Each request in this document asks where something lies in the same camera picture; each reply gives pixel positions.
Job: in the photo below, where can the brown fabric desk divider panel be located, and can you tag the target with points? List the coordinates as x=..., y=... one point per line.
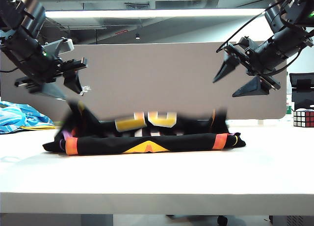
x=152, y=83

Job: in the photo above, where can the yellow flat item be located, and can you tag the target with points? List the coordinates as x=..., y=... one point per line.
x=41, y=127

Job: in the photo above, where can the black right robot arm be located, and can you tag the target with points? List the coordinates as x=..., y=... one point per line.
x=277, y=17

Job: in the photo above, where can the black basketball jersey number 35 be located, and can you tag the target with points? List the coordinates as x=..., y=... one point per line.
x=147, y=142

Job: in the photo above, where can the Rubik's cube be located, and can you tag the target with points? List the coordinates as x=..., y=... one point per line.
x=303, y=118

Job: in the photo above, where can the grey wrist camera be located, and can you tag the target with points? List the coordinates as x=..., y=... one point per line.
x=246, y=42
x=60, y=46

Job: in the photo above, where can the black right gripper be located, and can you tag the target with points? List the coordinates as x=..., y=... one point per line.
x=277, y=49

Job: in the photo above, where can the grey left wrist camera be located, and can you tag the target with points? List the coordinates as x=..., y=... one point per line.
x=60, y=46

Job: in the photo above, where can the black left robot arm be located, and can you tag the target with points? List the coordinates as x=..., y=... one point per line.
x=32, y=12

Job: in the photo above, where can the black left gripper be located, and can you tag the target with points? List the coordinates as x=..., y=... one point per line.
x=29, y=57

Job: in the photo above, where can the long white ceiling light strip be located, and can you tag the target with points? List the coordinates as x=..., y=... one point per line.
x=147, y=13

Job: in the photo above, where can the clear bottle green label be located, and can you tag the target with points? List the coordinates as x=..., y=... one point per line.
x=289, y=109

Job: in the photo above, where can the blue white plastic bag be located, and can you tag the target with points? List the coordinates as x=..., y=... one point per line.
x=14, y=118

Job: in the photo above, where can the small round ceiling spotlight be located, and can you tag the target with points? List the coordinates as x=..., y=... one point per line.
x=137, y=36

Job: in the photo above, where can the clear tape scrap on finger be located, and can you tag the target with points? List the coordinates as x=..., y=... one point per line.
x=85, y=90

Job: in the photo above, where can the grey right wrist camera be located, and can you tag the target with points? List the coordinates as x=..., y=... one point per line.
x=246, y=42

